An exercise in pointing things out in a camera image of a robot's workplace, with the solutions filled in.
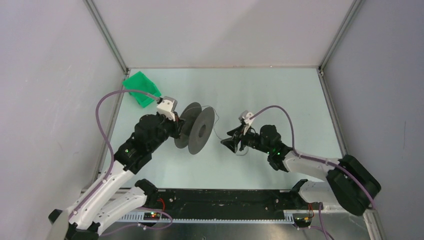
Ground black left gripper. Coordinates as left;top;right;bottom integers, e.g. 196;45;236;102
148;111;186;153

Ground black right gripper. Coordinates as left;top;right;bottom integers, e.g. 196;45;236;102
220;123;271;155

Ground thin black wire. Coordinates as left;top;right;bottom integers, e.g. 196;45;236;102
201;105;249;157

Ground dark grey cable spool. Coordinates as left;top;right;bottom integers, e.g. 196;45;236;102
174;102;215;155

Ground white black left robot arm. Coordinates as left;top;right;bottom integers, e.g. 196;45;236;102
47;112;185;240

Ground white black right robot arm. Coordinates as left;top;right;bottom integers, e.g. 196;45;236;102
220;124;382;216

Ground green plastic bin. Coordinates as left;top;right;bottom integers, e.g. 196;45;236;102
122;71;162;108

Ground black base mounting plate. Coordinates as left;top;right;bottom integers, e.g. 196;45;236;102
144;188;319;220

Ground left controller circuit board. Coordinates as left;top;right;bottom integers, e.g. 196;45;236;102
143;211;161;221

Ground controller circuit board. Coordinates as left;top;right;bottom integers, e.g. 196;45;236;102
293;216;313;230
143;211;161;221

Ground right controller circuit board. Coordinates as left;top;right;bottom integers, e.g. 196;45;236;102
293;216;313;230

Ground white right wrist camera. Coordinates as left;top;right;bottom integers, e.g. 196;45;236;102
239;110;254;135

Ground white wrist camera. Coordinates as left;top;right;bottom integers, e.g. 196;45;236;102
156;96;178;122
239;110;254;135

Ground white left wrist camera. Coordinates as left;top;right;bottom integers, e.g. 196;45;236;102
156;96;178;122

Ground slotted white cable duct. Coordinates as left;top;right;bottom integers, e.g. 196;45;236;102
117;211;295;224

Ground aluminium frame rail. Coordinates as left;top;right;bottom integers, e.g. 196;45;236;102
83;0;129;75

